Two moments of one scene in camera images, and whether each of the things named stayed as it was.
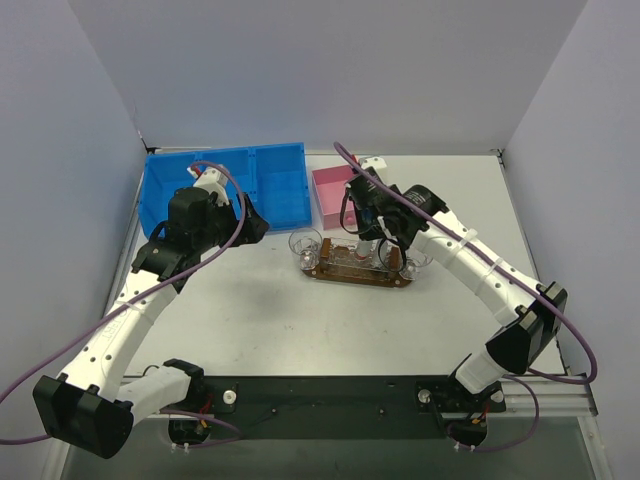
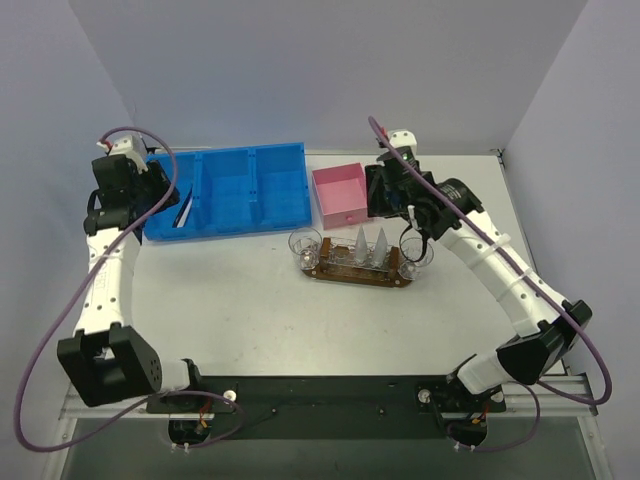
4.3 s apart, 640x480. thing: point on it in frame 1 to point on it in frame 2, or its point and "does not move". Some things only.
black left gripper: (240, 220) to (157, 187)
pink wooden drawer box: (329, 187) does not move
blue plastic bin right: (279, 185) does not move
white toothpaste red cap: (364, 248) does not move
